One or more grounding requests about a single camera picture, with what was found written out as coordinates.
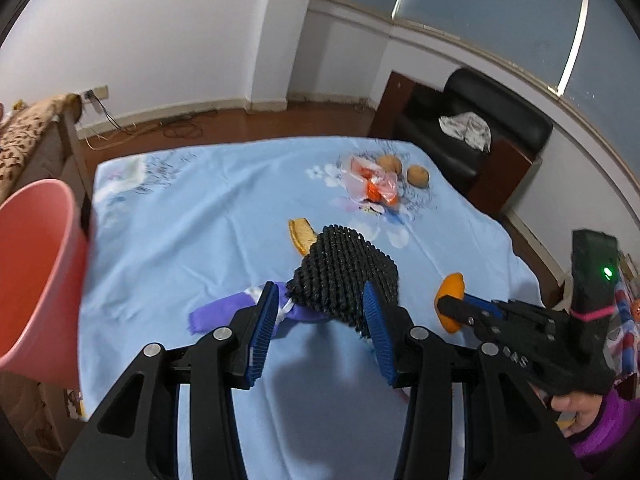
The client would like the black foam net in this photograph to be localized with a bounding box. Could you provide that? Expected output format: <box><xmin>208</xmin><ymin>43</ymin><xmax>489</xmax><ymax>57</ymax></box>
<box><xmin>291</xmin><ymin>225</ymin><xmax>400</xmax><ymax>336</ymax></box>

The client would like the brown patterned sofa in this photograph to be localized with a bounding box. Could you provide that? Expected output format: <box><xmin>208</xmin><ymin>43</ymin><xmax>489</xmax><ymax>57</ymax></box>
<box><xmin>0</xmin><ymin>94</ymin><xmax>76</xmax><ymax>206</ymax></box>

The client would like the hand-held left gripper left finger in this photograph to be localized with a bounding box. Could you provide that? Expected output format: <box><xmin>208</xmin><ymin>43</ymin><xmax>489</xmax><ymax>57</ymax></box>
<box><xmin>56</xmin><ymin>281</ymin><xmax>280</xmax><ymax>480</ymax></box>

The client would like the light blue floral tablecloth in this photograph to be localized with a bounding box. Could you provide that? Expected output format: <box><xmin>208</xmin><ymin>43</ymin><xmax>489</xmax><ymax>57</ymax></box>
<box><xmin>75</xmin><ymin>135</ymin><xmax>573</xmax><ymax>480</ymax></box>

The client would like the black leather armchair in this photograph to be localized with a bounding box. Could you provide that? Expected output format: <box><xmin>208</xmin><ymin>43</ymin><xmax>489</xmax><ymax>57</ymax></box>
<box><xmin>367</xmin><ymin>67</ymin><xmax>553</xmax><ymax>221</ymax></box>

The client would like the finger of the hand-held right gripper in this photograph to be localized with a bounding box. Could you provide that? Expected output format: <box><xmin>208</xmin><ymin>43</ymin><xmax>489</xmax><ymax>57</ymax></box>
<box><xmin>437</xmin><ymin>295</ymin><xmax>501</xmax><ymax>343</ymax></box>
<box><xmin>462</xmin><ymin>294</ymin><xmax>506</xmax><ymax>318</ymax></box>

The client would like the purple wrapper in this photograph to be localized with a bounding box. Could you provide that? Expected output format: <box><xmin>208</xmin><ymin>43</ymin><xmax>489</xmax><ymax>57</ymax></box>
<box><xmin>188</xmin><ymin>280</ymin><xmax>331</xmax><ymax>336</ymax></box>

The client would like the clear plastic bag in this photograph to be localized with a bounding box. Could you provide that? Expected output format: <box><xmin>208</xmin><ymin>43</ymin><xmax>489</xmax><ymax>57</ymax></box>
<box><xmin>342</xmin><ymin>155</ymin><xmax>403</xmax><ymax>206</ymax></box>

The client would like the colourful printed cloth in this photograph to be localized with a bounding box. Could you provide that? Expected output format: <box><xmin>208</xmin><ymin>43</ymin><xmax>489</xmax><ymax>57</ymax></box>
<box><xmin>602</xmin><ymin>255</ymin><xmax>640</xmax><ymax>386</ymax></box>

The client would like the black floor cable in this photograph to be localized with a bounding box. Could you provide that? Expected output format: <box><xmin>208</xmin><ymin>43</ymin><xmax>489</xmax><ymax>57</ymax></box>
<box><xmin>92</xmin><ymin>92</ymin><xmax>203</xmax><ymax>139</ymax></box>

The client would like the pink plastic bucket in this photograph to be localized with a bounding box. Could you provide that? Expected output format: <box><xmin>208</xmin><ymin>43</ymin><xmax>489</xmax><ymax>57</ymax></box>
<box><xmin>0</xmin><ymin>178</ymin><xmax>93</xmax><ymax>391</ymax></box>

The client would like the white crumpled cloth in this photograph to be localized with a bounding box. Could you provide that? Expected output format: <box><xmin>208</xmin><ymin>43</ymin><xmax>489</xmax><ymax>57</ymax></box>
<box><xmin>439</xmin><ymin>112</ymin><xmax>492</xmax><ymax>152</ymax></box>

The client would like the person's right forearm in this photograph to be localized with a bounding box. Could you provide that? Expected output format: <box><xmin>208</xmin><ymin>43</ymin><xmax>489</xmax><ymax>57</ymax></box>
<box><xmin>567</xmin><ymin>387</ymin><xmax>640</xmax><ymax>473</ymax></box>

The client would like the orange peel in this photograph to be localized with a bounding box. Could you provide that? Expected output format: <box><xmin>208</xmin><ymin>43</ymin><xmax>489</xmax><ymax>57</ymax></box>
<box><xmin>434</xmin><ymin>272</ymin><xmax>467</xmax><ymax>335</ymax></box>
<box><xmin>287</xmin><ymin>217</ymin><xmax>317</xmax><ymax>256</ymax></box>

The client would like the wooden bed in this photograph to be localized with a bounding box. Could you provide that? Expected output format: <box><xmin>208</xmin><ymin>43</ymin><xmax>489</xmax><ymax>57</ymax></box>
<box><xmin>42</xmin><ymin>97</ymin><xmax>93</xmax><ymax>211</ymax></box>

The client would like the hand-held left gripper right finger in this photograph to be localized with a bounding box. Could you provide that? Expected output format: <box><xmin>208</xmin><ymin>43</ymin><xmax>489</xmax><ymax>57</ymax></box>
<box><xmin>362</xmin><ymin>280</ymin><xmax>583</xmax><ymax>480</ymax></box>

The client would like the white floor cable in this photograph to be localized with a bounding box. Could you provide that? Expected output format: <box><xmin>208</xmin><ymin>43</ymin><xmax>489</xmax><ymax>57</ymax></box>
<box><xmin>85</xmin><ymin>129</ymin><xmax>151</xmax><ymax>152</ymax></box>

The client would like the person's right hand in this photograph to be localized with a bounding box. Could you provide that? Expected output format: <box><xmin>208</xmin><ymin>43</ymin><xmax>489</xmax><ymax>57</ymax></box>
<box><xmin>547</xmin><ymin>390</ymin><xmax>608</xmax><ymax>436</ymax></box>

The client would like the window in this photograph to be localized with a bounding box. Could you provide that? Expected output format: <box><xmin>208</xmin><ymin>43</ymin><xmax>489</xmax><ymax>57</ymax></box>
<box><xmin>312</xmin><ymin>0</ymin><xmax>640</xmax><ymax>161</ymax></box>

